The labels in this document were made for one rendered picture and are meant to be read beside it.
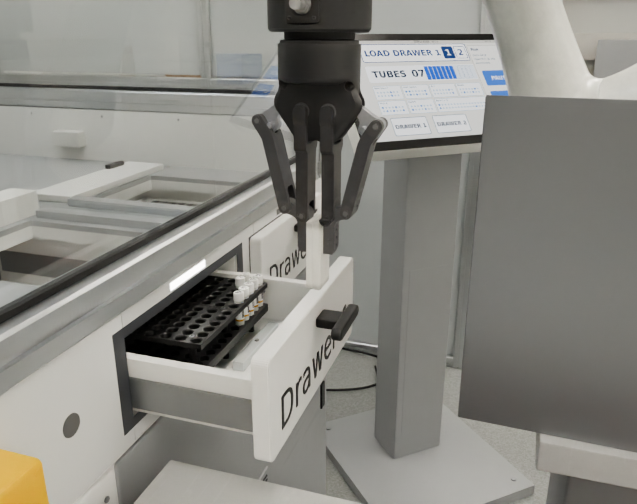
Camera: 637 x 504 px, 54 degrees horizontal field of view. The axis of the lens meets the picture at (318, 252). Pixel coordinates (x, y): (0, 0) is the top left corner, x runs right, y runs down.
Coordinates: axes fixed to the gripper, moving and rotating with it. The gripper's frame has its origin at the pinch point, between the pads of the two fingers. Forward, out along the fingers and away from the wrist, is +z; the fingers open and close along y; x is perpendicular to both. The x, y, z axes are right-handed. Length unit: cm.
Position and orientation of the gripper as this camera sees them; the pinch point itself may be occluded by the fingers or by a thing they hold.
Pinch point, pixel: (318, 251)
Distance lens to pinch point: 62.1
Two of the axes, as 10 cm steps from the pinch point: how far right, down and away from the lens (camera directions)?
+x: 3.2, -3.1, 9.0
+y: 9.5, 1.1, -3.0
